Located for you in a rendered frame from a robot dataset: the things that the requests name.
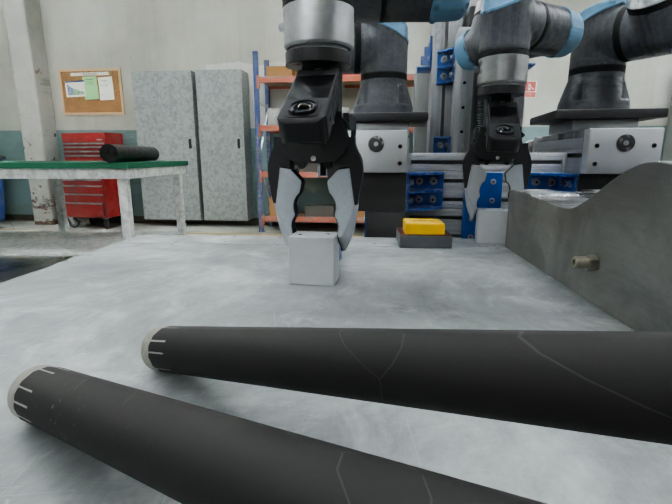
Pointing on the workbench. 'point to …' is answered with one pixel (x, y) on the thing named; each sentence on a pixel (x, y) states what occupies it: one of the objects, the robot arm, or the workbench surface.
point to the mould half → (605, 242)
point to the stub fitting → (586, 262)
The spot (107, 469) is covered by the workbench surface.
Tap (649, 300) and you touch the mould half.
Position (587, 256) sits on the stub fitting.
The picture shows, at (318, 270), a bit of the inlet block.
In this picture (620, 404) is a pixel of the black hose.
